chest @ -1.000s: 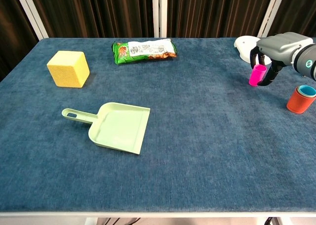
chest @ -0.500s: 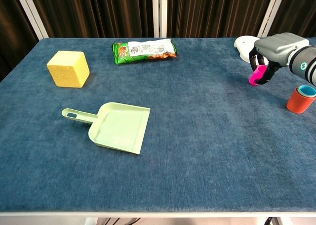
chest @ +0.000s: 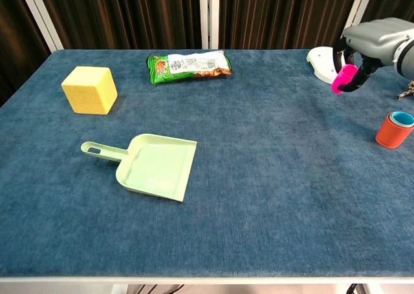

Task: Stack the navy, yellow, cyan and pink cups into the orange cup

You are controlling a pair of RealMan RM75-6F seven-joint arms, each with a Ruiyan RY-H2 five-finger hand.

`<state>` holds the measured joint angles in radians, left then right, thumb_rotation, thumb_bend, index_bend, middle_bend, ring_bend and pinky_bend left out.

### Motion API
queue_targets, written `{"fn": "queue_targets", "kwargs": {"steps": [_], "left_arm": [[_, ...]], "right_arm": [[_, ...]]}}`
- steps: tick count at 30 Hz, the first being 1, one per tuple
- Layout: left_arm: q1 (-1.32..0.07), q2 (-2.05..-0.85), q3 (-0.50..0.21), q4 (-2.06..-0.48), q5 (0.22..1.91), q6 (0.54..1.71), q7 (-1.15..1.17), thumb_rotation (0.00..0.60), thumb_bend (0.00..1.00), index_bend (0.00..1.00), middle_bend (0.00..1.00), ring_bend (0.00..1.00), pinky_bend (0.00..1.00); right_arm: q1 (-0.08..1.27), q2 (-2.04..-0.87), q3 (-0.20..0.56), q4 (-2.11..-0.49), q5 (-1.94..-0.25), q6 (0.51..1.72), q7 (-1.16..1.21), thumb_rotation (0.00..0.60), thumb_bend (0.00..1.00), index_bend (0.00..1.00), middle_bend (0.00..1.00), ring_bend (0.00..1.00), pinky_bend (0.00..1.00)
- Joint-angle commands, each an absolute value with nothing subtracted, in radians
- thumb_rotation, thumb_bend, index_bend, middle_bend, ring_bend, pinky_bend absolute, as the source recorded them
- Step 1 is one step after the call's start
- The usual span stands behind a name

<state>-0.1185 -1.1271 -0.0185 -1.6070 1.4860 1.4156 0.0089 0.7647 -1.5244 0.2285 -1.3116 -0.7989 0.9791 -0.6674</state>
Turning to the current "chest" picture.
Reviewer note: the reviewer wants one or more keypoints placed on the cyan plastic cup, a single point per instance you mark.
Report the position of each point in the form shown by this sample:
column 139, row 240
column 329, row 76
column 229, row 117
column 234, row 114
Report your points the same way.
column 404, row 121

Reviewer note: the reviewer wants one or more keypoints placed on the light green plastic dustpan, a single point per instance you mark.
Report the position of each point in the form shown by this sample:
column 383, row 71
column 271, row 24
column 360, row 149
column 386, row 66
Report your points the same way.
column 155, row 168

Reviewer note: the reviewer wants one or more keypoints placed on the white oval plastic base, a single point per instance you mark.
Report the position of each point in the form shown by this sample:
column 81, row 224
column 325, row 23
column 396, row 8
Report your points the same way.
column 321, row 64

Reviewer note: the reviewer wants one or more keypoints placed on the green snack bag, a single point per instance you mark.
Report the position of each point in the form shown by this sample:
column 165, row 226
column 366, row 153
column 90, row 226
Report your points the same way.
column 187, row 66

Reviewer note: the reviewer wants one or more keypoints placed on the blue fabric table mat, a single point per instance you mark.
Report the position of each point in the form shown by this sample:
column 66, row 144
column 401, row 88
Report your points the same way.
column 194, row 177

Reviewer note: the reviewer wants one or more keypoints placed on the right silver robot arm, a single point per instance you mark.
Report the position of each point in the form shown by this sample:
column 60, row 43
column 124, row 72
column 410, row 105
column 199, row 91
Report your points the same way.
column 406, row 59

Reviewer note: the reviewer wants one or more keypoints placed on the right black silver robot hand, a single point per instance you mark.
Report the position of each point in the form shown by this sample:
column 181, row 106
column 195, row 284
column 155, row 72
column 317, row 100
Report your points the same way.
column 375, row 38

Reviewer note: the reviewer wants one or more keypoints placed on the dark brown curtain panel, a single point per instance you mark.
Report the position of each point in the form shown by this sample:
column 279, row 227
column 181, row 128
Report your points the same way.
column 284, row 16
column 16, row 32
column 123, row 16
column 388, row 0

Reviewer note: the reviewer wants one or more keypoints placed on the yellow foam cube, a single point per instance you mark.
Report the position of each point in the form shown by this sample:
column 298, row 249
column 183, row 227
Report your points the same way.
column 89, row 92

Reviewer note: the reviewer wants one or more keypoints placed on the red-orange plastic cup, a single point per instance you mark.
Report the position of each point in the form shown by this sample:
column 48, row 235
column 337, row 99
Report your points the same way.
column 389, row 134

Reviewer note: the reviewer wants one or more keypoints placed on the white upright frame post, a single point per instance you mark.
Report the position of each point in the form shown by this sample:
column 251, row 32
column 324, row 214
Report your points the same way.
column 354, row 9
column 209, row 16
column 40, row 16

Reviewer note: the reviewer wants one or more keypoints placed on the magenta plastic cup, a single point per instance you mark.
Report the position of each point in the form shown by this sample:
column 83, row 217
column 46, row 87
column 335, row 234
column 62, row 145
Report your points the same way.
column 343, row 79

